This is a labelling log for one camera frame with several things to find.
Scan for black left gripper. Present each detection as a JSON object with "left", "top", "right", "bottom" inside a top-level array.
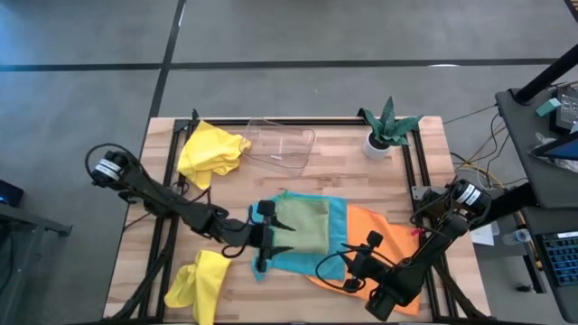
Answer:
[{"left": 220, "top": 215, "right": 298, "bottom": 274}]

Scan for green microfiber towel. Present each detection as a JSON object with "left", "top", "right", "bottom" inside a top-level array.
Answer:
[{"left": 270, "top": 190, "right": 332, "bottom": 256}]

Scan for blue microfiber towel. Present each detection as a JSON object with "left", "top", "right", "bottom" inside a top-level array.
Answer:
[{"left": 248, "top": 190, "right": 350, "bottom": 283}]

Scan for orange microfiber towel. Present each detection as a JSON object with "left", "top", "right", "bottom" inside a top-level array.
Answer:
[{"left": 306, "top": 203, "right": 424, "bottom": 318}]

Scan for yellow microfiber towel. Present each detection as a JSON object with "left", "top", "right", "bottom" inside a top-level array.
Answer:
[
  {"left": 163, "top": 249, "right": 233, "bottom": 325},
  {"left": 176, "top": 118, "right": 253, "bottom": 191}
]

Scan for clear plastic bin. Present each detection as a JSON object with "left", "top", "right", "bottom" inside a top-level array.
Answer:
[{"left": 243, "top": 116, "right": 317, "bottom": 177}]

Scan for white plant pot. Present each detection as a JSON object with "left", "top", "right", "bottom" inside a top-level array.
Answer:
[{"left": 361, "top": 130, "right": 393, "bottom": 162}]

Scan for white paper sheet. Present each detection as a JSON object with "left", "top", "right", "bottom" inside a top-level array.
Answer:
[{"left": 471, "top": 220, "right": 500, "bottom": 246}]

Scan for artificial green plant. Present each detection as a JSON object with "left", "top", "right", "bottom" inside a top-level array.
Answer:
[{"left": 357, "top": 95, "right": 425, "bottom": 147}]

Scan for clear water bottle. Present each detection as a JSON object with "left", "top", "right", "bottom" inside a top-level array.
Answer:
[{"left": 501, "top": 227, "right": 534, "bottom": 246}]

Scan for black support beam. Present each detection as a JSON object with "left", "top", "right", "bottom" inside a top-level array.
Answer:
[{"left": 469, "top": 181, "right": 539, "bottom": 232}]

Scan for black side desk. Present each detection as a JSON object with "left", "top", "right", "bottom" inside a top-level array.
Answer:
[{"left": 495, "top": 80, "right": 578, "bottom": 324}]

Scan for keyboard with coloured keys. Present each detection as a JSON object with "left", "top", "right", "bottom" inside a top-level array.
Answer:
[{"left": 536, "top": 231, "right": 578, "bottom": 288}]

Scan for dark tablet screen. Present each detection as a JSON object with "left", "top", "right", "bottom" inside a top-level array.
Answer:
[{"left": 528, "top": 130, "right": 578, "bottom": 163}]

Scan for small teal box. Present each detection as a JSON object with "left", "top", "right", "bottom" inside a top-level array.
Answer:
[{"left": 535, "top": 97, "right": 563, "bottom": 118}]

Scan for black electronic device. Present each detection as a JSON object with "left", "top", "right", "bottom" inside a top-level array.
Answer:
[{"left": 553, "top": 84, "right": 578, "bottom": 135}]

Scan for black metal pole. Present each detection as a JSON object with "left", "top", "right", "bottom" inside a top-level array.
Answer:
[{"left": 514, "top": 43, "right": 578, "bottom": 106}]

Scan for black device with blue light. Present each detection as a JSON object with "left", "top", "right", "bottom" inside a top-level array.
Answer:
[{"left": 0, "top": 179, "right": 25, "bottom": 209}]

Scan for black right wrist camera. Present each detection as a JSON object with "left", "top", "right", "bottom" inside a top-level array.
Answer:
[{"left": 365, "top": 229, "right": 386, "bottom": 250}]

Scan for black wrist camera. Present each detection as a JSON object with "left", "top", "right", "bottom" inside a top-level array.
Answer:
[
  {"left": 256, "top": 200, "right": 277, "bottom": 219},
  {"left": 365, "top": 229, "right": 386, "bottom": 250}
]

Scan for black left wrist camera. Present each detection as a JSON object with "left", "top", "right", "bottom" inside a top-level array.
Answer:
[{"left": 256, "top": 200, "right": 277, "bottom": 219}]

